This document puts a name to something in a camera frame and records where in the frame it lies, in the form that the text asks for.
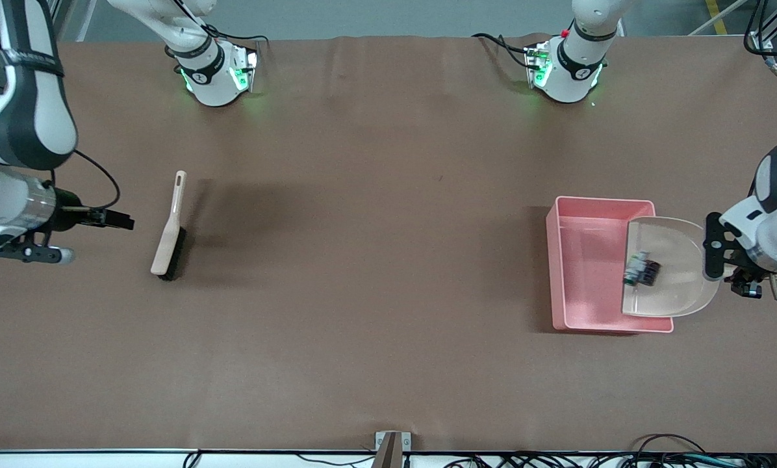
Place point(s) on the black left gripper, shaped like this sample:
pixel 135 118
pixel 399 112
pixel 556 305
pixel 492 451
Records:
pixel 744 284

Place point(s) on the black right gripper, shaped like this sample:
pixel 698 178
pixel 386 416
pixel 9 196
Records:
pixel 67 216

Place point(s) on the beige plastic dustpan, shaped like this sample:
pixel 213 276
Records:
pixel 677 260

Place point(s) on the small black electronic component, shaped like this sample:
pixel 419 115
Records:
pixel 651 272

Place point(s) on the white orange electronic component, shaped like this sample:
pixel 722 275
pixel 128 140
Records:
pixel 635 270

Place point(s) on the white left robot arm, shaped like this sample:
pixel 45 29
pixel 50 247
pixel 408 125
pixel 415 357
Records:
pixel 577 71

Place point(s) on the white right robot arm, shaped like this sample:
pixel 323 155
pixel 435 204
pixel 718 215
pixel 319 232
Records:
pixel 25 117

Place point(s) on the pink plastic bin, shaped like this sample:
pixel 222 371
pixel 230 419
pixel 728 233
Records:
pixel 590 273

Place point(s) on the large table cover mat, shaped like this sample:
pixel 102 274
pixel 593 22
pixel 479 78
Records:
pixel 362 364

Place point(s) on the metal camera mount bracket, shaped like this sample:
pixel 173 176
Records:
pixel 393 445

